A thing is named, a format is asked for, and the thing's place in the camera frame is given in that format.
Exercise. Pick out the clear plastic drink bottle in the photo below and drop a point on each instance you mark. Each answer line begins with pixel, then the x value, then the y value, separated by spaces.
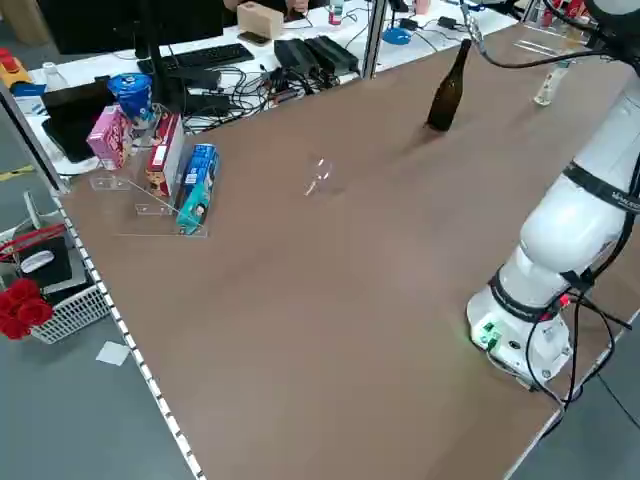
pixel 546 90

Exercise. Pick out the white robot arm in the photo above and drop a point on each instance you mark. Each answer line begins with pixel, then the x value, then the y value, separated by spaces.
pixel 560 240

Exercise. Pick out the dark glass bottle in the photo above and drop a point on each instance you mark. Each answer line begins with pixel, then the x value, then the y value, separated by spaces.
pixel 444 107

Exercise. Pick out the red-labelled small bottle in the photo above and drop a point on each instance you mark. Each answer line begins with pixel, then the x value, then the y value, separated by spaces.
pixel 336 15

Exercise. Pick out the pink bottle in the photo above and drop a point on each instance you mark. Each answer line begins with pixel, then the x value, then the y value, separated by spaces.
pixel 422 6

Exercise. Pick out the clear acrylic drink shelf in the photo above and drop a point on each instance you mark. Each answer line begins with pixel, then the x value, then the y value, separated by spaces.
pixel 537 46

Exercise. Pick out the small white-capped water bottle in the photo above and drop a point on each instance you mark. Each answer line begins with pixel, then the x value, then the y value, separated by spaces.
pixel 54 77

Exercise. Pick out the blue cookie box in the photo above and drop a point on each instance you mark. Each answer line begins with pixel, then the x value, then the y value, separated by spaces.
pixel 197 190

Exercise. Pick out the clear acrylic snack shelf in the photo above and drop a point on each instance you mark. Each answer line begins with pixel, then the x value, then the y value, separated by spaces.
pixel 150 206

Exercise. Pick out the red white snack box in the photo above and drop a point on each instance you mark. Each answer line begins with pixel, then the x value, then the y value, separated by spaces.
pixel 162 160

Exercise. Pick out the black power supply brick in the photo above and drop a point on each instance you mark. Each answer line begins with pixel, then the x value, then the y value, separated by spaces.
pixel 292 55
pixel 332 52

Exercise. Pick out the dark smartphone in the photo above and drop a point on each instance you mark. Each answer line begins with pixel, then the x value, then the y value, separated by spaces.
pixel 252 38

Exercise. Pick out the black keyboard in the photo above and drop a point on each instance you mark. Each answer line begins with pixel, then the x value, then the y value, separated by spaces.
pixel 210 56

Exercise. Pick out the blue desk lamp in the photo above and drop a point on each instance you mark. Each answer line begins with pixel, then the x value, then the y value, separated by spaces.
pixel 397 36

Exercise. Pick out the brown cardboard box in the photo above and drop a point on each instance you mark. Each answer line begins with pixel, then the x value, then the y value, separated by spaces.
pixel 260 20

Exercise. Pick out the black power adapter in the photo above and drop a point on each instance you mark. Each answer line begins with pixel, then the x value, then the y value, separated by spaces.
pixel 447 22
pixel 409 24

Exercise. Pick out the pink snack box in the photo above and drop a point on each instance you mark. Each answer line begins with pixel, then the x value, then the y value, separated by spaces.
pixel 107 137

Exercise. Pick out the white paper sheet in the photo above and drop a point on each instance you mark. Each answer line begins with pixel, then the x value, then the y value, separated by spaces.
pixel 112 353

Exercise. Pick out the blue snack cup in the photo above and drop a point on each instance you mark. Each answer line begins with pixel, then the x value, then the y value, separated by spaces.
pixel 131 97

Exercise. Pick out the white plastic basket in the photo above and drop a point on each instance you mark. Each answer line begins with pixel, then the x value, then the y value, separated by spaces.
pixel 70 312

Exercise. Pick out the black box under mouse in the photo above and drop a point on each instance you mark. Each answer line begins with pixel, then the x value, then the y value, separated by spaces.
pixel 57 275

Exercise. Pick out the black laptop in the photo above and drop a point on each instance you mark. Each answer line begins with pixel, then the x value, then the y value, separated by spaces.
pixel 70 125

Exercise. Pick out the white computer mouse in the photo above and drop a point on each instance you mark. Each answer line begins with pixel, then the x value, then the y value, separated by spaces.
pixel 36 261

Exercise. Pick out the white stand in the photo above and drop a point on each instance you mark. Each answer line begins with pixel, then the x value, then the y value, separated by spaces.
pixel 35 210

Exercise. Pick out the red artificial roses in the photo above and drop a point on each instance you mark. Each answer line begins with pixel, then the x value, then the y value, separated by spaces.
pixel 22 307

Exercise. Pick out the black monitor with stand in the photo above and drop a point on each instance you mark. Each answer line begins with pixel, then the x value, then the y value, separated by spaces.
pixel 100 25

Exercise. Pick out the blue white carton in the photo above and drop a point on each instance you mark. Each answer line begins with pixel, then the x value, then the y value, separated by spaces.
pixel 27 100

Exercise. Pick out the yellow red device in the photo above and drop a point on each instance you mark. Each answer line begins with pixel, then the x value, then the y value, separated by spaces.
pixel 10 67

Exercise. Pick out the aluminium profile post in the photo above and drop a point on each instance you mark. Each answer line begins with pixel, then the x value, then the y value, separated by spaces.
pixel 375 40

